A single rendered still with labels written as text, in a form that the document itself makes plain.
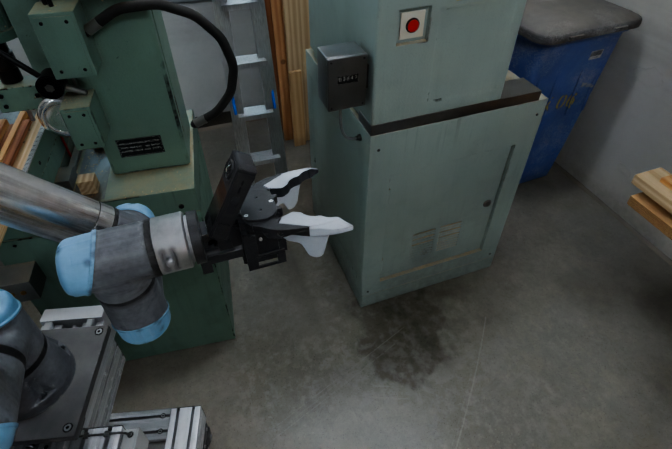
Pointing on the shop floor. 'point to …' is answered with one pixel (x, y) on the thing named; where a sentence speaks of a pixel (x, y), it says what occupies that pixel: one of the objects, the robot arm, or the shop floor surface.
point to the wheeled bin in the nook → (564, 59)
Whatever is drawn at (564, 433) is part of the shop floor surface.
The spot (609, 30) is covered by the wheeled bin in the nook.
